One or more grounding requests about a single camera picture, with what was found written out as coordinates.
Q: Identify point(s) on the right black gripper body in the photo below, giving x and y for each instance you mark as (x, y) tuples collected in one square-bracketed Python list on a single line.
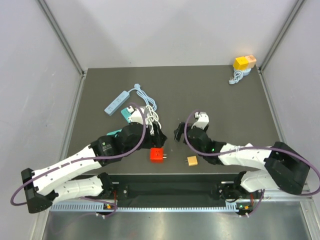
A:
[(188, 128)]

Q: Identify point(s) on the teal triangular power strip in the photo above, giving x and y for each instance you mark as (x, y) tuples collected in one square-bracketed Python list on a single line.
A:
[(114, 133)]

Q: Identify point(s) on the orange plug adapter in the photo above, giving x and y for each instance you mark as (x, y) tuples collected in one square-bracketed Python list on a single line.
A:
[(192, 161)]

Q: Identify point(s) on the red plug adapter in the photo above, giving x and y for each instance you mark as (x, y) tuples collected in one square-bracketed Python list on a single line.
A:
[(157, 155)]

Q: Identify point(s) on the yellow cube socket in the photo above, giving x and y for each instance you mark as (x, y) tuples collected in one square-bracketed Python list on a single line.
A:
[(240, 63)]

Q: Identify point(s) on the orange cube socket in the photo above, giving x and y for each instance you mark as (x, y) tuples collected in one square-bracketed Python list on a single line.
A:
[(251, 61)]

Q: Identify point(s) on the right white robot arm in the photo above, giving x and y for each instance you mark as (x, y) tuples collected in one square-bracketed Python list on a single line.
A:
[(276, 167)]

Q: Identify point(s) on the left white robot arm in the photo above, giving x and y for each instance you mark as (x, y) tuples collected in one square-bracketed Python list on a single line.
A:
[(48, 186)]

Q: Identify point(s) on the teal rectangular power strip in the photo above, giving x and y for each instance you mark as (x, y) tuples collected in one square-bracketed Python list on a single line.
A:
[(126, 114)]

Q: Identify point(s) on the light blue power strip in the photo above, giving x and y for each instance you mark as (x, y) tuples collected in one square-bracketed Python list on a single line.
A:
[(116, 103)]

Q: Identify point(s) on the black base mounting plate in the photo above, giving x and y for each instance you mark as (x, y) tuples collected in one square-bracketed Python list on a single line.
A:
[(131, 190)]

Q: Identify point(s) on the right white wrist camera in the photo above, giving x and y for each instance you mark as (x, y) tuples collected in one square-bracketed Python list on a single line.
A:
[(201, 120)]

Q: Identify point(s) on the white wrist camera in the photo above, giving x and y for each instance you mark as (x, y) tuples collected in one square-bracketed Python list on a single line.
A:
[(201, 120), (134, 114)]

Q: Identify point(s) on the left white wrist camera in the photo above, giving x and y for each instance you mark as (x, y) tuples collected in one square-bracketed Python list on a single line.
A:
[(134, 114)]

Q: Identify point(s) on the grey slotted cable duct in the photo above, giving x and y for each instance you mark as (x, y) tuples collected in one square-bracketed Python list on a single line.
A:
[(90, 206)]

